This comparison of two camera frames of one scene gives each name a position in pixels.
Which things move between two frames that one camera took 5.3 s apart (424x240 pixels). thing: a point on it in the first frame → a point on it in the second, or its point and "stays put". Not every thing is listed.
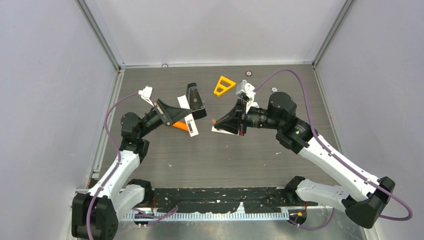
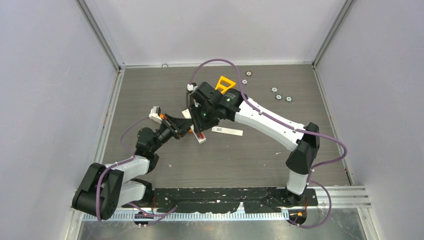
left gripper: x=171 y=114 → x=176 y=126
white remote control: x=214 y=129 stays put
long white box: x=189 y=119 → x=199 y=135
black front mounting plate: x=254 y=200 stays put
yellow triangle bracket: x=223 y=85 stays put
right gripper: x=232 y=121 → x=198 y=125
